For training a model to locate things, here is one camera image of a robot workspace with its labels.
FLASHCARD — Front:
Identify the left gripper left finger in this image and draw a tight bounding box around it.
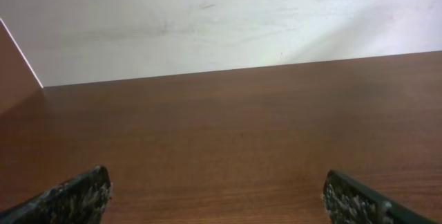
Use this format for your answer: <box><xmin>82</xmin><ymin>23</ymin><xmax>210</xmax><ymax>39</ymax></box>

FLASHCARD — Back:
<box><xmin>1</xmin><ymin>165</ymin><xmax>113</xmax><ymax>224</ymax></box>

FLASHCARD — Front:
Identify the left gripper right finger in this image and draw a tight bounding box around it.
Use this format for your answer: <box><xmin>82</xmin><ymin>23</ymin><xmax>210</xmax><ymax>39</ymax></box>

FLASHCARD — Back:
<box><xmin>322</xmin><ymin>170</ymin><xmax>436</xmax><ymax>224</ymax></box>

